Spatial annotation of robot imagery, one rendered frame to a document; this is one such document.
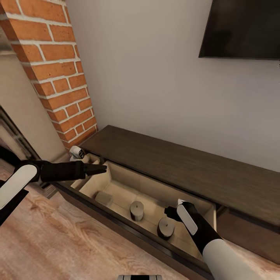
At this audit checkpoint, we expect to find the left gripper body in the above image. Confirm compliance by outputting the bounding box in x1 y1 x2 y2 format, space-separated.
55 161 86 181

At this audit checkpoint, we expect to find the pillar candle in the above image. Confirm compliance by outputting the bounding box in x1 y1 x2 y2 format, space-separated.
130 201 144 222
95 191 114 208
157 217 175 241

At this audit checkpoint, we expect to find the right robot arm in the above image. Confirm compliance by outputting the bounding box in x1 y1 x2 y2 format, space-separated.
164 199 265 280

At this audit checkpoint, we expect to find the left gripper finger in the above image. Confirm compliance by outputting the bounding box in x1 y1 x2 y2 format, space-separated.
80 163 107 176
86 169 107 176

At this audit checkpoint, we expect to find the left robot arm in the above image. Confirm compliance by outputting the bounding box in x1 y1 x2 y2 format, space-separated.
0 146 107 226

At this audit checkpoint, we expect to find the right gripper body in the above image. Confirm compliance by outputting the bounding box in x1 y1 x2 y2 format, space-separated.
167 206 180 222

